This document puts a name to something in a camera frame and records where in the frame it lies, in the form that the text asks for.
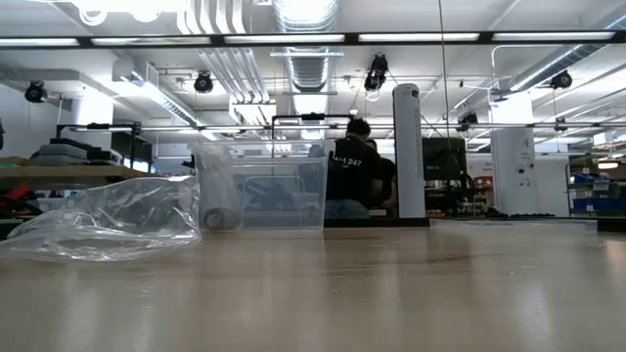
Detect clear plastic container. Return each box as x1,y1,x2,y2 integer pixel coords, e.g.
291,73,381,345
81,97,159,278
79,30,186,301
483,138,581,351
188,140,330,231

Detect clear plastic bag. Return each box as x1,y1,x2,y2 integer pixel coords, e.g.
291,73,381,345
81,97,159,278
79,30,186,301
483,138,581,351
0,175,202,263

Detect person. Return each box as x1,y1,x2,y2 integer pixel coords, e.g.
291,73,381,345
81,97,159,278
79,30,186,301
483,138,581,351
365,139,398,219
312,116,385,220

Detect slim white pillar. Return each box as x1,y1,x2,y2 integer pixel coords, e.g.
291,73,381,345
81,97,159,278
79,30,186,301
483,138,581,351
392,82,426,220

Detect black cabinet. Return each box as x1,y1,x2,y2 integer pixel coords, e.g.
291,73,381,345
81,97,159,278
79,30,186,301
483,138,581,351
423,137,469,216

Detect wide white column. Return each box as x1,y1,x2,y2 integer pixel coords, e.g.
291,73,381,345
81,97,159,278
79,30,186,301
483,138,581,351
490,92,538,216

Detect black overhead rig beam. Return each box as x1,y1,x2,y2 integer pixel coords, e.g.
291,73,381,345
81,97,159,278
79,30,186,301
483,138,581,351
0,29,626,49

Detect wooden workbench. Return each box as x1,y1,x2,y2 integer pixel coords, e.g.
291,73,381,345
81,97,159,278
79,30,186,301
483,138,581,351
0,156,165,193

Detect stacked grey pads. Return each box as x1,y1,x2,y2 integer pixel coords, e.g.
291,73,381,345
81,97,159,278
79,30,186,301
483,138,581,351
31,137,123,167

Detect shelf with blue bins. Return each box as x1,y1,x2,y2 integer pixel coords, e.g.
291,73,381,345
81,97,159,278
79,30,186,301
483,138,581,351
565,155,626,212

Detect red and black tool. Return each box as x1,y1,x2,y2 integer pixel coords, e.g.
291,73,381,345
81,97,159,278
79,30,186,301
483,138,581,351
0,184,25,216

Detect ribbed silver ceiling duct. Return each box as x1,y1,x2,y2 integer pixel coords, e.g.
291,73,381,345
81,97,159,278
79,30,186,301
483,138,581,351
273,0,339,94

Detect black aluminium table frame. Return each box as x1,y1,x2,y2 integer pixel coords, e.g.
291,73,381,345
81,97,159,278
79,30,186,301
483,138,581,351
0,214,626,241

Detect black ceiling cable reel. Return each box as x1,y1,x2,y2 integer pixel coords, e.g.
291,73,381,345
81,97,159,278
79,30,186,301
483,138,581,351
364,53,390,93
457,111,479,133
551,69,573,91
23,80,49,105
194,70,215,94

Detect thin hanging cable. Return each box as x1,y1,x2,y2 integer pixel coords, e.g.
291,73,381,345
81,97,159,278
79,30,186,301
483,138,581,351
436,0,454,148

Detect long silver ceiling duct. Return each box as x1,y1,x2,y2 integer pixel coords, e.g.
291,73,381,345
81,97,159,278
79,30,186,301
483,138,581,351
508,14,626,94

